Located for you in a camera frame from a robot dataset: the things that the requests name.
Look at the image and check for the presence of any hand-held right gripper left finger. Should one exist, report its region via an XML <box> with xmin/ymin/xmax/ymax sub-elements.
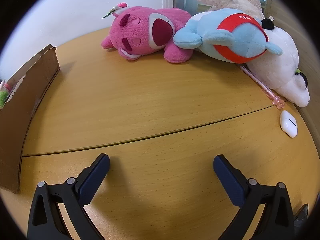
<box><xmin>27</xmin><ymin>153</ymin><xmax>110</xmax><ymax>240</ymax></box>

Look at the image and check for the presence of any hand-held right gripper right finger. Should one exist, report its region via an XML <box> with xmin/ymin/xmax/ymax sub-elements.
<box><xmin>213</xmin><ymin>155</ymin><xmax>295</xmax><ymax>240</ymax></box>

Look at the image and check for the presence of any cardboard box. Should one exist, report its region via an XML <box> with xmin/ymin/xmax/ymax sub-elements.
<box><xmin>0</xmin><ymin>44</ymin><xmax>60</xmax><ymax>194</ymax></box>

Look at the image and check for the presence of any wooden desktop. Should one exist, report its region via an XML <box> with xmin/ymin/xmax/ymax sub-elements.
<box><xmin>0</xmin><ymin>26</ymin><xmax>320</xmax><ymax>240</ymax></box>

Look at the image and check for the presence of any dark grey object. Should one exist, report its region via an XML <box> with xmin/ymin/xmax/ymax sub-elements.
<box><xmin>294</xmin><ymin>204</ymin><xmax>309</xmax><ymax>221</ymax></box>

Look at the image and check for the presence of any white earbuds case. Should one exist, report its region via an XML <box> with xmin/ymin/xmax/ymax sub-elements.
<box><xmin>280</xmin><ymin>110</ymin><xmax>297</xmax><ymax>138</ymax></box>

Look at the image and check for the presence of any pink transparent pen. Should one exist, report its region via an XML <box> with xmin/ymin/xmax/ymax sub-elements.
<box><xmin>239</xmin><ymin>64</ymin><xmax>285</xmax><ymax>112</ymax></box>

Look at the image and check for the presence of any green plush toy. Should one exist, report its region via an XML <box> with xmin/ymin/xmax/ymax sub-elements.
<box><xmin>0</xmin><ymin>79</ymin><xmax>13</xmax><ymax>109</ymax></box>

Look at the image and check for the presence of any white plush toy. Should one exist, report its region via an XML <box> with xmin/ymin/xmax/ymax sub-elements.
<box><xmin>246</xmin><ymin>17</ymin><xmax>310</xmax><ymax>108</ymax></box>

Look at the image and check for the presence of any blue and red plush toy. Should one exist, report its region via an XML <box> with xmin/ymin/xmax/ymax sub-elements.
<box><xmin>173</xmin><ymin>8</ymin><xmax>283</xmax><ymax>64</ymax></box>

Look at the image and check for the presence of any pink plush bear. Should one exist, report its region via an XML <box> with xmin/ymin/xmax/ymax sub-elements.
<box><xmin>101</xmin><ymin>2</ymin><xmax>193</xmax><ymax>63</ymax></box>

